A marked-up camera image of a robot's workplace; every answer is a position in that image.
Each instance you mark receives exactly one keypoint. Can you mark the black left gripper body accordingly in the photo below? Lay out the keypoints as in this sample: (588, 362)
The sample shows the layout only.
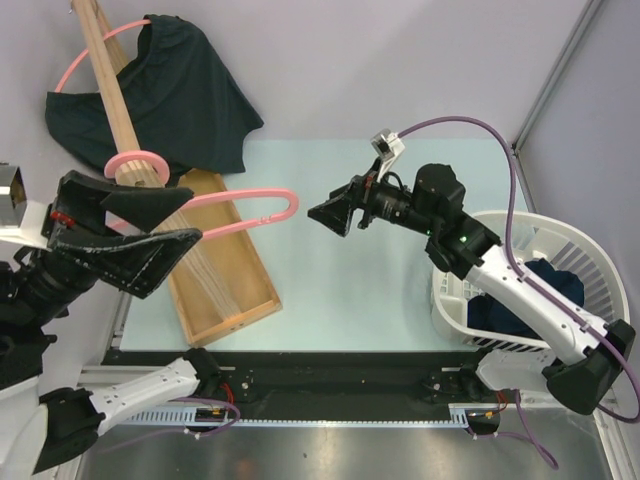
(52, 282)

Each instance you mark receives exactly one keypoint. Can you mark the white laundry basket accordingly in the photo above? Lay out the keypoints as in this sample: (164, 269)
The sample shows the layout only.
(566, 258)

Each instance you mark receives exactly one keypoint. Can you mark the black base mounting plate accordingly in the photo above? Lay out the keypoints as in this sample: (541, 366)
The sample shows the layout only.
(449, 372)

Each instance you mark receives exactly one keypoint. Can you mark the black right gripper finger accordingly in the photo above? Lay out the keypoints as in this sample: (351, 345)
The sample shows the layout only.
(336, 213)
(348, 194)

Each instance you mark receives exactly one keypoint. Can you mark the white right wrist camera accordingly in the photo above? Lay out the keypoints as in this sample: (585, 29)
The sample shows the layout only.
(389, 147)

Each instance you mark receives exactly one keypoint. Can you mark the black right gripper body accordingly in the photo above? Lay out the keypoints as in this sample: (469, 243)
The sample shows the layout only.
(382, 201)

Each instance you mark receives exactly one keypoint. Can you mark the navy blue shorts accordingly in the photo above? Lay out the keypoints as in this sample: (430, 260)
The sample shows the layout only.
(528, 307)

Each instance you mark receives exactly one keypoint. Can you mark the wooden rack base tray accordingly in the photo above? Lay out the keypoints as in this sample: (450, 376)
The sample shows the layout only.
(236, 260)

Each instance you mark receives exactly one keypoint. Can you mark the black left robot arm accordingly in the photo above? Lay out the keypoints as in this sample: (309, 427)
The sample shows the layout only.
(47, 419)

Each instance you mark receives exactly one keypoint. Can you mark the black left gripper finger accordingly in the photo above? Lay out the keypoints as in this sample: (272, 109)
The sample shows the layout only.
(135, 264)
(87, 201)

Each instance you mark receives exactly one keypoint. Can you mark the wooden rack post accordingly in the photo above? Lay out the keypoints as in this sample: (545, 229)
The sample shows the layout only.
(138, 171)

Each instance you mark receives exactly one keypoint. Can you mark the dark green shorts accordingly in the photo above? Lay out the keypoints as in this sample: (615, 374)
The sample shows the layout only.
(183, 102)

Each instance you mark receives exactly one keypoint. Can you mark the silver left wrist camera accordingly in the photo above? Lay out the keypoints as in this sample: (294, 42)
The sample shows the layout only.
(22, 220)

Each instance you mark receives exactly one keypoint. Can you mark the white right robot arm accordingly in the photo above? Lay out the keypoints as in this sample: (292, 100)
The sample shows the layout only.
(589, 353)

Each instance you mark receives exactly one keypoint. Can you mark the aluminium rail with cable duct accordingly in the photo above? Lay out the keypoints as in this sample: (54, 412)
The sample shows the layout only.
(264, 405)

